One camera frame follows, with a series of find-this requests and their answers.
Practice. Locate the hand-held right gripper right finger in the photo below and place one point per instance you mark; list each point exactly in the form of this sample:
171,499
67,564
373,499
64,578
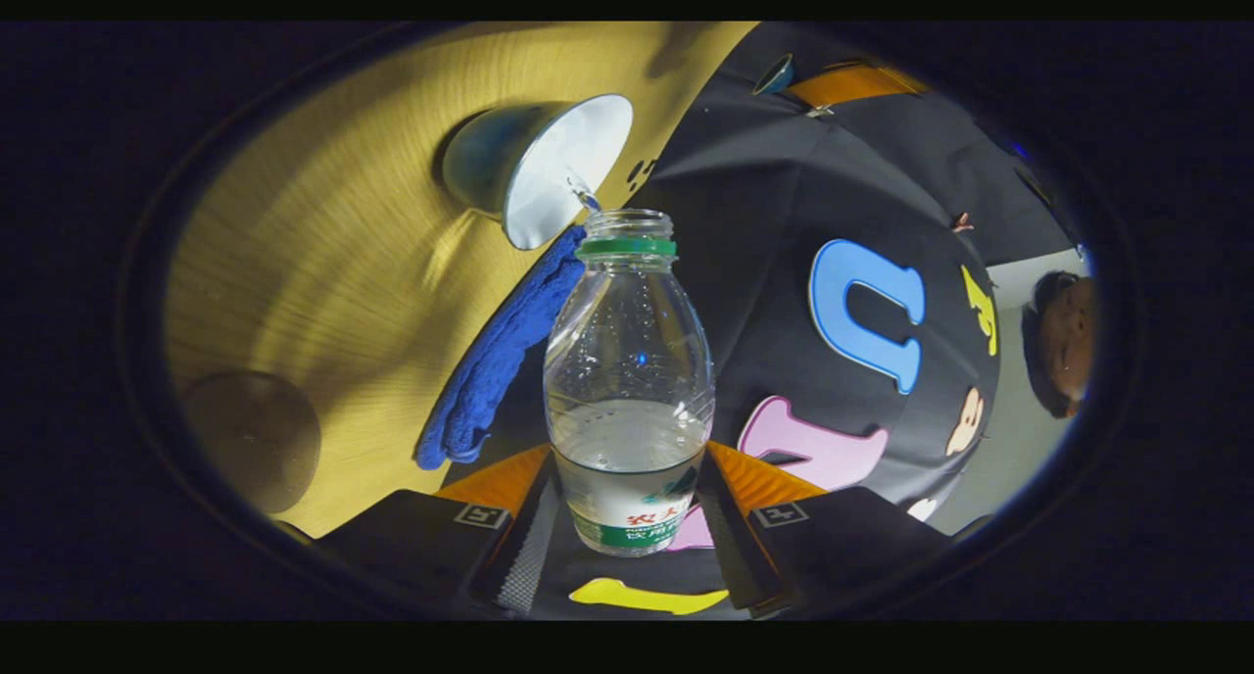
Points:
843,547

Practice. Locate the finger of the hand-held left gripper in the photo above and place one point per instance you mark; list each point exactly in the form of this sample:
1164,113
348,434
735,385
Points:
852,84

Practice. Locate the small green teacup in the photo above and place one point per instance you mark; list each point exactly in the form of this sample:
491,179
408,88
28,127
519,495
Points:
558,174

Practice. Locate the clear plastic water bottle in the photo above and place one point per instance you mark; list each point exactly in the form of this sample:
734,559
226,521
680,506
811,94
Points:
627,439

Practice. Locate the blue cloth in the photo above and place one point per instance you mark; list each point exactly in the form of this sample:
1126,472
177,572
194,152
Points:
490,370

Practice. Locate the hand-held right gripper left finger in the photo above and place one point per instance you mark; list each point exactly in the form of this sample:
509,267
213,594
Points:
421,547

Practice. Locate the person's head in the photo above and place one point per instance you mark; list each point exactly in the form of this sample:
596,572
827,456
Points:
1066,341

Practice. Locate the black backdrop cloth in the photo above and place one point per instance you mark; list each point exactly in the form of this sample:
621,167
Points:
764,184

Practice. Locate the round brown coaster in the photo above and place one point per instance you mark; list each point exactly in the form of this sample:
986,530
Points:
255,444

